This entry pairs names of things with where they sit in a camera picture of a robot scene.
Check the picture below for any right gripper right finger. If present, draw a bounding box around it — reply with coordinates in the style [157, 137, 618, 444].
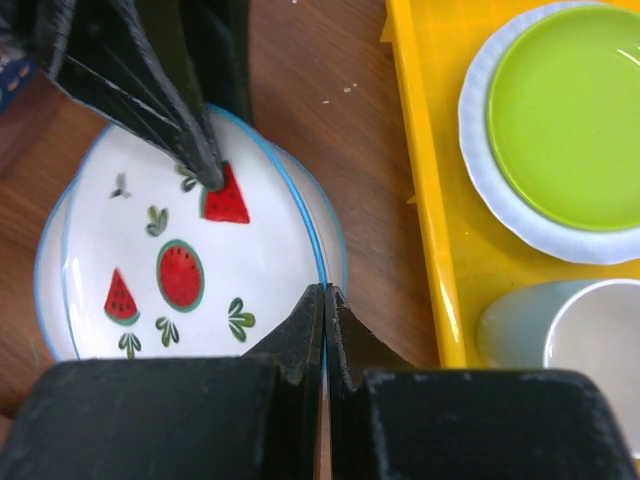
[324, 286, 639, 479]

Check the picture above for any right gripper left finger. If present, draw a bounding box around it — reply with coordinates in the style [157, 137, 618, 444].
[1, 285, 324, 479]

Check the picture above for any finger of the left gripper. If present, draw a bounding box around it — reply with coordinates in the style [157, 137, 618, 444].
[29, 1, 250, 190]

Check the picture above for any watermelon pattern plate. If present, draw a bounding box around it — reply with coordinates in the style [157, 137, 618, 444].
[61, 107, 329, 360]
[33, 144, 349, 364]

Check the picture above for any yellow plastic tray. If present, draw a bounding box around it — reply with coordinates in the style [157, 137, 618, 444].
[380, 1, 639, 368]

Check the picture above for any light blue mug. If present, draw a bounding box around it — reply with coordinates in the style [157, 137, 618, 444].
[476, 278, 639, 457]

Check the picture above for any pale blue rimmed plate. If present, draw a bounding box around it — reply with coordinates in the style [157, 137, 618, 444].
[458, 1, 639, 265]

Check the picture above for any lime green plate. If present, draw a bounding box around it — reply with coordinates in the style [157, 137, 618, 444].
[487, 5, 639, 231]

